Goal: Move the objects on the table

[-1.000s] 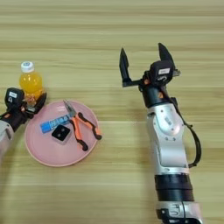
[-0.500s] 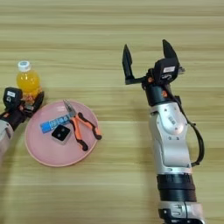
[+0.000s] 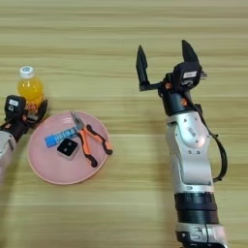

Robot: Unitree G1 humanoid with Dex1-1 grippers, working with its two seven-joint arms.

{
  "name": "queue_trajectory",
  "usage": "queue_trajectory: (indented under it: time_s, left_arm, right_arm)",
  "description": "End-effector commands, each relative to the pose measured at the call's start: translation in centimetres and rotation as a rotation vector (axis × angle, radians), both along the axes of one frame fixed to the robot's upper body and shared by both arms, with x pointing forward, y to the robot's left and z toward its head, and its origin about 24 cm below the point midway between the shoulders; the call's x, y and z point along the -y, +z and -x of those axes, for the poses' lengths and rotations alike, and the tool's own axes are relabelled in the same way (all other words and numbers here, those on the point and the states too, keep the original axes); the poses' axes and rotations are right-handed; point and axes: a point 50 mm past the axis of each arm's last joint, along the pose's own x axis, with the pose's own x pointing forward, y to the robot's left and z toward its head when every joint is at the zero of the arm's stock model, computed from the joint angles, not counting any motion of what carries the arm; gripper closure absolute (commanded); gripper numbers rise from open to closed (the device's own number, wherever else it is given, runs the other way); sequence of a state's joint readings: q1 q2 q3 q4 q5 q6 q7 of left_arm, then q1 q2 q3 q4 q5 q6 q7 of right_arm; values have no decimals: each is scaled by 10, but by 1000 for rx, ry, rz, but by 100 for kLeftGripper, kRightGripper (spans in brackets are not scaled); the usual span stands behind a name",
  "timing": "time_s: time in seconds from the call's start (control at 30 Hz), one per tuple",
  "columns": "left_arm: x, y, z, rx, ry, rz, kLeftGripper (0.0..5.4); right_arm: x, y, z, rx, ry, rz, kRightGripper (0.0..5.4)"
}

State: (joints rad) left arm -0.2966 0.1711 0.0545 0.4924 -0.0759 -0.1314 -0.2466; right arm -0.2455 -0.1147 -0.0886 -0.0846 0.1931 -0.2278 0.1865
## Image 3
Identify pink round plate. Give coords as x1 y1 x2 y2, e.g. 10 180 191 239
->
26 110 109 186

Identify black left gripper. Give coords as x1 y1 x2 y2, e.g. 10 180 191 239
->
0 98 49 143

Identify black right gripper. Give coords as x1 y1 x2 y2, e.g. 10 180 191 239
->
135 39 202 118

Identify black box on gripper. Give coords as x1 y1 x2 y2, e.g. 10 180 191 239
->
4 94 27 118
171 61 204 91

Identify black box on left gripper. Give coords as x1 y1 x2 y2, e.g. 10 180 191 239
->
4 94 27 118

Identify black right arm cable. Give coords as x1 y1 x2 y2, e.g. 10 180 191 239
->
187 93 229 183

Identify black square block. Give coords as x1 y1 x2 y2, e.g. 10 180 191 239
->
56 138 79 162

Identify orange juice bottle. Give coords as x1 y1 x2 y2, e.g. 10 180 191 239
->
16 65 47 112

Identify orange black handled pliers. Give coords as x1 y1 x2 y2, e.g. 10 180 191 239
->
69 109 114 169

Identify blue glue stick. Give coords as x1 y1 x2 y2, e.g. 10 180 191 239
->
44 127 80 148

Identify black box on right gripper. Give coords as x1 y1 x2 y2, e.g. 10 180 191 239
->
171 61 204 91

